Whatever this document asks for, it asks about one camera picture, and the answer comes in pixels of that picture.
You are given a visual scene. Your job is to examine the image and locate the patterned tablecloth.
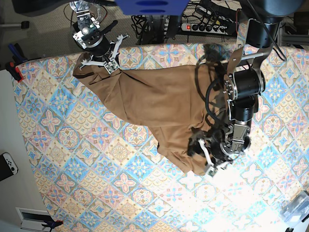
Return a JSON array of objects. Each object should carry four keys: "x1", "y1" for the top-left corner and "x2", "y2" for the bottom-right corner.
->
[{"x1": 13, "y1": 47, "x2": 309, "y2": 232}]

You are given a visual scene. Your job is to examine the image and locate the white floor vent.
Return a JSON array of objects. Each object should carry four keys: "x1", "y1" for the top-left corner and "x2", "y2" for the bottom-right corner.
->
[{"x1": 16, "y1": 207, "x2": 52, "y2": 232}]

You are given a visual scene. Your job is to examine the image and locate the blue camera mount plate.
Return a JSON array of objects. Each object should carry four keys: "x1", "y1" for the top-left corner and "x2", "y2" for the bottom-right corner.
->
[{"x1": 115, "y1": 0, "x2": 189, "y2": 15}]

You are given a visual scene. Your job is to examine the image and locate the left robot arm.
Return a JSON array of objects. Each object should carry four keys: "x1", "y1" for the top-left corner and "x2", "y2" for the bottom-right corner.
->
[{"x1": 188, "y1": 18, "x2": 279, "y2": 177}]

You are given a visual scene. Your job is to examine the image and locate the brown t-shirt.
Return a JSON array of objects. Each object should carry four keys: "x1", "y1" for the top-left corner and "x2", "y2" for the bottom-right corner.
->
[{"x1": 73, "y1": 64, "x2": 216, "y2": 175}]

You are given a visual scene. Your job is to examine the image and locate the white power strip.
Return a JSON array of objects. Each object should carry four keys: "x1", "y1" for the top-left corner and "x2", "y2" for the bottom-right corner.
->
[{"x1": 181, "y1": 23, "x2": 228, "y2": 35}]

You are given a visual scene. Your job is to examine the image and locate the game console with white controller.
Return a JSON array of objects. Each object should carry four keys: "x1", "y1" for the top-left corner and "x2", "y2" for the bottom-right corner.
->
[{"x1": 0, "y1": 152, "x2": 18, "y2": 181}]

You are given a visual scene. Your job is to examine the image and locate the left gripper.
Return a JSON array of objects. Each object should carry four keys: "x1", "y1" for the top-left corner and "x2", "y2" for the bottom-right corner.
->
[{"x1": 187, "y1": 128, "x2": 251, "y2": 177}]

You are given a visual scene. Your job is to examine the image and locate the clear plastic box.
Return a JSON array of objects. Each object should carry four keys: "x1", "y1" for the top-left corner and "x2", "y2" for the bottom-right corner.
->
[{"x1": 280, "y1": 190, "x2": 309, "y2": 227}]

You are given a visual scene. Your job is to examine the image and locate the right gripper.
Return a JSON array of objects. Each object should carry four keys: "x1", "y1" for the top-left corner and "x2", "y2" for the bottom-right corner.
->
[{"x1": 72, "y1": 20, "x2": 128, "y2": 74}]

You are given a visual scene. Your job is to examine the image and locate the blue handled tool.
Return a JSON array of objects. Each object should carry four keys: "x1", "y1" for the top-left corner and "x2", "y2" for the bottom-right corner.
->
[{"x1": 8, "y1": 43, "x2": 28, "y2": 64}]

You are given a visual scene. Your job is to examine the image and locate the black clamp bottom edge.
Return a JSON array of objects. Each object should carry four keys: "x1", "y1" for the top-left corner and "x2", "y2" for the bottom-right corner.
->
[{"x1": 41, "y1": 219, "x2": 63, "y2": 230}]

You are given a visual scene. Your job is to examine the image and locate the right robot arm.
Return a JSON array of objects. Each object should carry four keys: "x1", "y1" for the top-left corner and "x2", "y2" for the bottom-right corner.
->
[{"x1": 70, "y1": 0, "x2": 129, "y2": 74}]

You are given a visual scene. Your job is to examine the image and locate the red and black clamp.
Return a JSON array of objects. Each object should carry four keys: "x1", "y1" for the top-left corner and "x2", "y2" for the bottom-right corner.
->
[{"x1": 5, "y1": 62, "x2": 24, "y2": 83}]

